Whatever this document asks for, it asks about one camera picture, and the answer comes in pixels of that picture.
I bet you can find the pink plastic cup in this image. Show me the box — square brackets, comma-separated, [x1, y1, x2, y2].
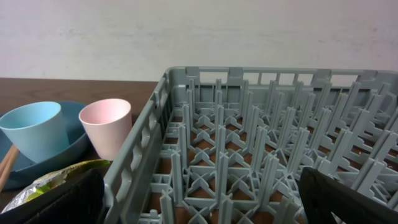
[79, 98, 132, 161]

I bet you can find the dark blue plate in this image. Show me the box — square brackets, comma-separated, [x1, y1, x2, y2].
[4, 101, 90, 190]

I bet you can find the light blue plastic cup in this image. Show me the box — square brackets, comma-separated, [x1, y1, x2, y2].
[1, 101, 69, 163]

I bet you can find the grey plastic dishwasher rack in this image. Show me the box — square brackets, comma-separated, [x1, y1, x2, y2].
[103, 67, 397, 223]

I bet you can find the wooden chopstick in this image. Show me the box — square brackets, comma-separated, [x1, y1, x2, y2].
[1, 145, 19, 175]
[1, 161, 16, 190]

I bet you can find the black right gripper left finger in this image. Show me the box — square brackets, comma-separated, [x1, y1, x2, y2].
[1, 169, 104, 224]

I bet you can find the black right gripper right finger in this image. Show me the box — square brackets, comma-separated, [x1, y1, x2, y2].
[298, 167, 397, 223]

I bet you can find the yellow green snack wrapper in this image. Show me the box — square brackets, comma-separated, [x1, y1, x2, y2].
[1, 159, 111, 213]

